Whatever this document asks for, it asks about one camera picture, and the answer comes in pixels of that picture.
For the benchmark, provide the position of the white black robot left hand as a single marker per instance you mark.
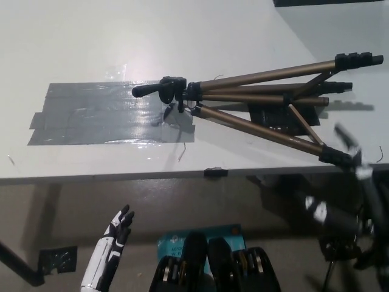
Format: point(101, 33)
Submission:
point(101, 252)

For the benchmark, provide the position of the bronze and black camera tripod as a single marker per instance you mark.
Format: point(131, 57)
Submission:
point(170, 88)

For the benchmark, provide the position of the black robot torso blocks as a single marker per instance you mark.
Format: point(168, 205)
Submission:
point(194, 267)

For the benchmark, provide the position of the black tape patch on floor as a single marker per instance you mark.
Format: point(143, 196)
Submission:
point(57, 258)

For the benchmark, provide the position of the teal router box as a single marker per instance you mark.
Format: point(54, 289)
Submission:
point(173, 243)

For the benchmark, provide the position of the black metal table leg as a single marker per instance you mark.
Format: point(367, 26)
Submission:
point(18, 264)

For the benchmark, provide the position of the black tape patch on table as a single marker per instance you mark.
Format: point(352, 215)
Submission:
point(273, 118)

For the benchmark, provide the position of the black equipment base on floor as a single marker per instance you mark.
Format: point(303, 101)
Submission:
point(340, 249)

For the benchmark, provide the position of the black object at table end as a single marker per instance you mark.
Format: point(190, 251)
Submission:
point(301, 2)

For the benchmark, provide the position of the grey duct tape patch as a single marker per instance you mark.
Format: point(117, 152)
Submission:
point(91, 118)

